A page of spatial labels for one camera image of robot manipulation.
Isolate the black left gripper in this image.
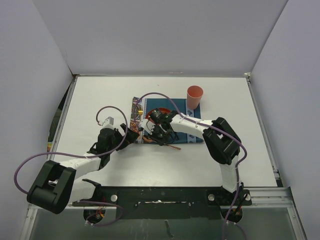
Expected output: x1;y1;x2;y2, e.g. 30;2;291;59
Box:
107;123;139;154

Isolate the red round plate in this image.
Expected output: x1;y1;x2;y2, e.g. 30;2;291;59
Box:
145;107;171;119

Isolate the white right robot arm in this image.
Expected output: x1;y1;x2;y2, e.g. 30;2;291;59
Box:
139;108;241;205

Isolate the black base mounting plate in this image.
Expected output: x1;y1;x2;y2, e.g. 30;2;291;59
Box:
72;186;252;222

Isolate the copper spoon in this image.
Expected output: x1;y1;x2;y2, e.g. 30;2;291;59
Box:
142;135;181;150

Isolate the aluminium front rail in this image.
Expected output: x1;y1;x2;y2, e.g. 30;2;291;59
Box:
26;181;292;214

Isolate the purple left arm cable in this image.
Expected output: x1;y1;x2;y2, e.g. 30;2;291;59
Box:
13;106;132;227

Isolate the blue patterned placemat cloth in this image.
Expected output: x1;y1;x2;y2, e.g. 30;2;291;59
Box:
130;97;201;144

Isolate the pink plastic cup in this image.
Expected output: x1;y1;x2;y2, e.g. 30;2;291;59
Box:
186;85;204;110

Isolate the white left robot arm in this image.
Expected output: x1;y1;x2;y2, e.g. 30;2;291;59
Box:
26;117;139;214

